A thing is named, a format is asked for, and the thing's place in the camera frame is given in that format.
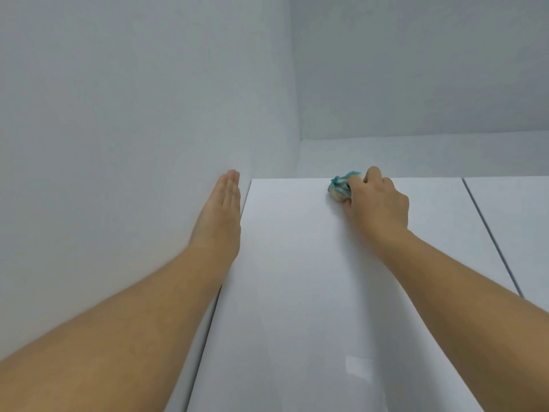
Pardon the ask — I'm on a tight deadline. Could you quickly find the person's left hand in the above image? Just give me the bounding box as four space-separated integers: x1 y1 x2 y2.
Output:
188 169 242 271

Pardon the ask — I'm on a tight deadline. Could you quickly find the person's right hand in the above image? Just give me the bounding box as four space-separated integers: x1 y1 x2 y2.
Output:
343 166 411 249

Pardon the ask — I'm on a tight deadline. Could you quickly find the beige cloth with teal edge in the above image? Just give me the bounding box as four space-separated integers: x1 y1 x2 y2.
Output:
328 170 363 203

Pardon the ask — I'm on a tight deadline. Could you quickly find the person's right forearm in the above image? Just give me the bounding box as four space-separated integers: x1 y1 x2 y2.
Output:
377 229 549 412

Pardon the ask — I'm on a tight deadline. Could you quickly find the person's left forearm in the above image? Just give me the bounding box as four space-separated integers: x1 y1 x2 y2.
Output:
0 244 228 412

